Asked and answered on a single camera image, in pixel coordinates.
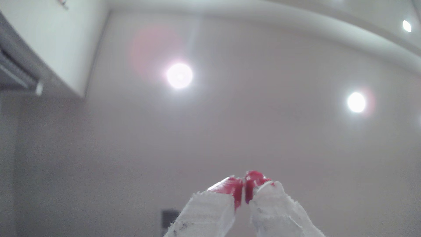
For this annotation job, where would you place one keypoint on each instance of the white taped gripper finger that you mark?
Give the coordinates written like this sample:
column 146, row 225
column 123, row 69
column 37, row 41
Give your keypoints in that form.
column 204, row 214
column 279, row 214

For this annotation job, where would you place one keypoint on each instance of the round ceiling light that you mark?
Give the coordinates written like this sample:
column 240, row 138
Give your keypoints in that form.
column 179, row 75
column 356, row 102
column 407, row 26

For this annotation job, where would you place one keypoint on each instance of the white air conditioner unit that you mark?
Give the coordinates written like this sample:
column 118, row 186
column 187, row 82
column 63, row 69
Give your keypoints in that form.
column 56, row 39

